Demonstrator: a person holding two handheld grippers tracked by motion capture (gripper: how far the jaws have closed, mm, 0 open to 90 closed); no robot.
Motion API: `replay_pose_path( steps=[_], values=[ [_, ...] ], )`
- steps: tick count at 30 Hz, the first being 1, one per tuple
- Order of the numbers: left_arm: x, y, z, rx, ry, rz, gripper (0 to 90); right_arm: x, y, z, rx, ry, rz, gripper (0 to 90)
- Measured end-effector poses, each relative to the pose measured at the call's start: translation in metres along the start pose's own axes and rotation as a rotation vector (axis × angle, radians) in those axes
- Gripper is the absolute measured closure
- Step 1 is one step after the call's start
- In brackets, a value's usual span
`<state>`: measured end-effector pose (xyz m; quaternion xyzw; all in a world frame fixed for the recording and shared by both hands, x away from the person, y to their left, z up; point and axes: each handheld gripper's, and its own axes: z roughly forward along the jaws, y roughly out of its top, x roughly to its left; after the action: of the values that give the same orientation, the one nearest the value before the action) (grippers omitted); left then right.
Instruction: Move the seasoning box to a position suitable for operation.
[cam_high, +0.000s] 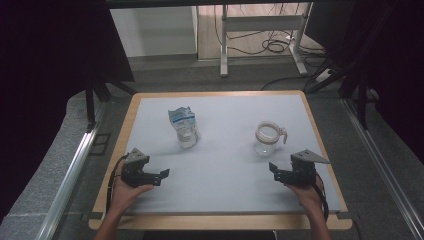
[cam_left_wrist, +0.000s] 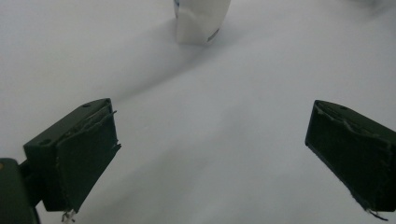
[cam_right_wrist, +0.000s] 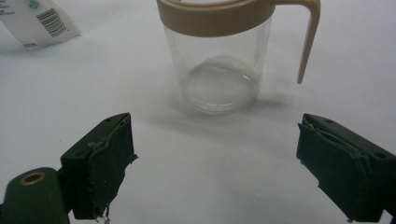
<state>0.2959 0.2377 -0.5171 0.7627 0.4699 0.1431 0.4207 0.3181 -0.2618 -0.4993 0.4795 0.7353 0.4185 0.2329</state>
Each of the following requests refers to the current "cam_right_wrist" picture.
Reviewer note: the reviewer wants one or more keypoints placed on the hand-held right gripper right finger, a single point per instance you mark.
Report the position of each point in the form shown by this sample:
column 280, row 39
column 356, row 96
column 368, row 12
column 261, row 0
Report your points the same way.
column 348, row 168

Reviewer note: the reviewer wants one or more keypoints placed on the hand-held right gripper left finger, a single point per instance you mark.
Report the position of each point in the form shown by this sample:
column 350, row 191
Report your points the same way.
column 96, row 168

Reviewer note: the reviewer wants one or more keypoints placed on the clear cup with beige lid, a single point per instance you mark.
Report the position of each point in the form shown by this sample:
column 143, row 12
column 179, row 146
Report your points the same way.
column 218, row 21

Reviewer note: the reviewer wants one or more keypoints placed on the white table mat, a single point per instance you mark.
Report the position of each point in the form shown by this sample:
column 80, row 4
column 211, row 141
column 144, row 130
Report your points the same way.
column 218, row 174

